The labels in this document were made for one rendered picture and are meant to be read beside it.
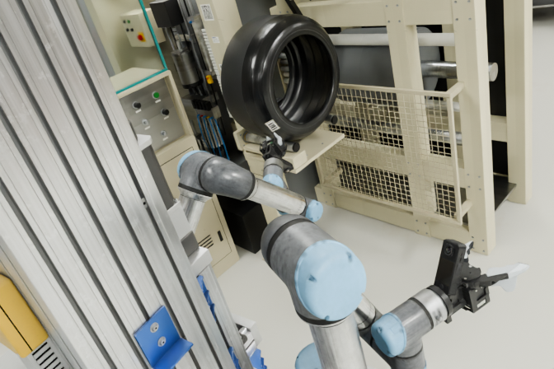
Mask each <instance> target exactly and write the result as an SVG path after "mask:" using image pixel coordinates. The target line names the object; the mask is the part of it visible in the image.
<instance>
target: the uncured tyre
mask: <svg viewBox="0 0 554 369"><path fill-rule="evenodd" d="M282 51H284V53H285V55H286V58H287V60H288V64H289V84H288V88H287V91H286V93H285V96H284V98H283V100H282V101H281V103H280V104H279V105H278V103H277V100H276V97H275V87H274V78H275V68H276V64H277V62H278V59H279V56H280V54H281V52H282ZM339 81H340V67H339V61H338V57H337V53H336V49H335V47H334V45H333V43H332V41H331V38H330V36H329V35H328V34H327V32H326V31H325V29H324V28H323V27H322V26H321V25H320V24H319V23H318V22H316V21H314V20H313V19H312V18H310V17H307V16H303V15H299V14H281V15H266V16H259V17H257V18H255V19H253V20H251V21H249V22H247V23H246V24H245V25H243V26H242V27H241V28H240V29H239V30H238V31H237V32H236V33H235V34H234V36H233V37H232V38H231V40H230V42H229V44H228V47H227V48H226V51H225V54H224V56H223V63H222V68H221V87H222V93H223V98H224V101H225V104H226V106H227V108H228V111H229V113H230V114H231V116H232V117H233V118H234V119H235V120H236V122H237V123H238V124H240V125H241V126H242V127H243V128H244V129H246V130H247V131H249V132H251V133H254V134H256V135H261V136H264V137H269V138H274V133H276V134H277V135H278V136H280V137H281V138H282V139H283V140H284V141H292V140H297V139H301V138H305V137H306V136H308V135H310V134H311V133H313V132H314V131H316V130H317V129H318V128H319V127H320V126H321V124H322V123H323V122H324V120H325V119H326V117H327V116H328V115H329V114H330V112H331V109H332V107H333V105H334V103H335V101H336V96H337V92H338V88H339ZM271 120H274V121H275V122H276V123H277V125H278V126H279V127H280V128H279V129H277V130H275V131H274V132H271V131H270V129H269V128H268V127H267V126H266V125H265V123H267V122H269V121H271Z"/></svg>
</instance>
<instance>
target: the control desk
mask: <svg viewBox="0 0 554 369"><path fill-rule="evenodd" d="M117 96H118V99H119V101H120V104H121V106H122V108H123V111H124V113H125V115H126V118H127V120H129V121H130V122H131V123H132V125H133V127H134V131H135V132H136V134H140V135H149V136H151V138H152V144H151V145H152V147H153V150H154V152H155V155H156V157H157V160H158V162H159V164H160V167H161V168H162V172H163V174H164V176H165V178H166V180H167V183H168V186H169V188H170V190H171V193H172V195H173V198H174V199H178V198H179V196H180V190H179V189H178V187H177V186H178V184H179V181H180V178H179V176H178V173H177V166H178V163H179V161H180V159H181V158H182V157H183V156H184V155H185V154H186V153H188V152H191V151H196V150H197V151H199V147H198V145H197V142H196V140H195V136H194V133H193V131H192V128H191V126H190V122H189V120H188V117H187V115H186V112H185V109H184V106H183V104H182V102H181V98H180V95H179V93H178V90H177V88H176V84H175V82H174V79H173V77H172V74H171V71H170V70H167V71H165V72H162V73H160V74H158V75H156V76H155V77H152V78H150V79H148V80H146V81H144V82H141V83H139V84H138V85H136V86H133V87H131V88H129V89H127V90H125V91H122V92H121V93H119V94H117ZM195 238H196V240H197V241H198V244H199V246H200V247H203V248H206V249H208V250H209V253H210V254H211V257H212V259H213V260H212V261H211V262H210V263H211V265H212V268H213V270H214V273H215V276H216V278H218V277H219V276H221V275H222V274H223V273H224V272H226V271H227V270H228V269H229V268H231V267H232V266H233V265H234V264H235V263H236V262H237V261H238V260H239V259H240V258H239V256H238V253H237V250H236V247H235V245H234V243H233V240H232V236H231V234H230V231H229V229H228V225H227V223H226V221H225V218H224V215H223V212H222V209H221V207H220V205H219V202H218V198H217V196H216V194H213V197H212V198H211V199H209V200H207V201H206V202H205V205H204V208H203V211H202V213H201V216H200V220H199V223H198V226H197V228H196V231H195Z"/></svg>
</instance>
